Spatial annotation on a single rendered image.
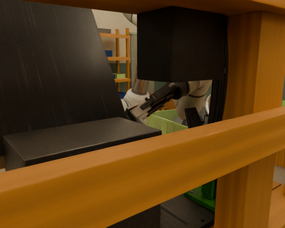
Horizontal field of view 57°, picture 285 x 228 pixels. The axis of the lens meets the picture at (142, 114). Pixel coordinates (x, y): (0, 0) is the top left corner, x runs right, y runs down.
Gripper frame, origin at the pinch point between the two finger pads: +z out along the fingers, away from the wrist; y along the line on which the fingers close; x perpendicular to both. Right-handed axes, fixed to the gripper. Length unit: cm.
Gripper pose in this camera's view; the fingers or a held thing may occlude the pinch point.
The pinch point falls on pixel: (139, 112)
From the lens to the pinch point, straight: 83.4
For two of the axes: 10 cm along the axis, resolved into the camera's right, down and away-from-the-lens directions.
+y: 2.5, -5.3, -8.1
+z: -7.0, 4.8, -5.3
